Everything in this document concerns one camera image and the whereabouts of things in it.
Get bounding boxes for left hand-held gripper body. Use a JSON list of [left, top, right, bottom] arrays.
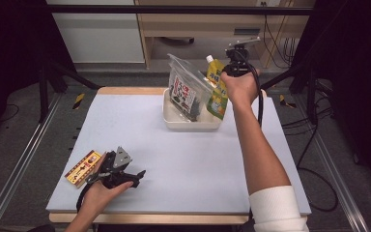
[[93, 146, 133, 190]]

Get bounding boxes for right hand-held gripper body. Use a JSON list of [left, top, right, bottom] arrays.
[[222, 36, 262, 78]]

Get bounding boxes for yellow spout pouch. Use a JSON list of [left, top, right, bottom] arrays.
[[205, 54, 230, 121]]

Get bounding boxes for clear bag of dried seaweed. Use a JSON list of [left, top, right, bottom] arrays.
[[166, 52, 214, 123]]

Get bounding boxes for white plastic bin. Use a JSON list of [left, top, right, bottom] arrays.
[[161, 88, 224, 131]]

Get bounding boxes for person's right hand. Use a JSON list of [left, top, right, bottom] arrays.
[[220, 69, 262, 109]]

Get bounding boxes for person's left hand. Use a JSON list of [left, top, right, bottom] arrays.
[[81, 153, 135, 215]]

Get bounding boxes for yellow flat box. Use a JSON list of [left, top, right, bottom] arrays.
[[64, 149, 103, 189]]

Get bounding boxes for pale table mat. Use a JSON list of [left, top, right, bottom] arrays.
[[45, 94, 312, 217]]

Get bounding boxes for wooden desk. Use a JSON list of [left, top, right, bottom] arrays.
[[134, 0, 317, 70]]

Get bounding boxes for black metal stand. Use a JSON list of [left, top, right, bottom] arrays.
[[256, 60, 321, 126], [38, 58, 101, 124]]

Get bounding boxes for black metal crossbar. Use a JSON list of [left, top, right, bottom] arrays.
[[45, 4, 315, 16]]

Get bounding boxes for black curtain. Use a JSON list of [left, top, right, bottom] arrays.
[[0, 0, 78, 149], [289, 0, 371, 197]]

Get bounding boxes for white cabinet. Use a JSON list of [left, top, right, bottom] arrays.
[[45, 0, 146, 64]]

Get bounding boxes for white sleeve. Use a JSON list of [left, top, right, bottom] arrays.
[[247, 185, 311, 232]]

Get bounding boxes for right hand-held gripper cable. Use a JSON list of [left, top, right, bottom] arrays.
[[237, 51, 265, 129]]

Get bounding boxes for hand-held gripper cable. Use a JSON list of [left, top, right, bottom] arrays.
[[75, 183, 94, 214], [237, 51, 265, 129]]

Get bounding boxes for left hand-held gripper cable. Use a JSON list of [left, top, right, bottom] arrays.
[[75, 183, 94, 214]]

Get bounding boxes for black hanging cables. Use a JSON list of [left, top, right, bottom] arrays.
[[262, 2, 297, 70]]

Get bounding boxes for aluminium floor rail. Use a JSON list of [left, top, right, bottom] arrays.
[[0, 92, 63, 232], [293, 93, 371, 232]]

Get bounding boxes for thin black floor cable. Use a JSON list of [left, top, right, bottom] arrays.
[[0, 102, 20, 124]]

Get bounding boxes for black floor cable loop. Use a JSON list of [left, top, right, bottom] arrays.
[[281, 105, 340, 214]]

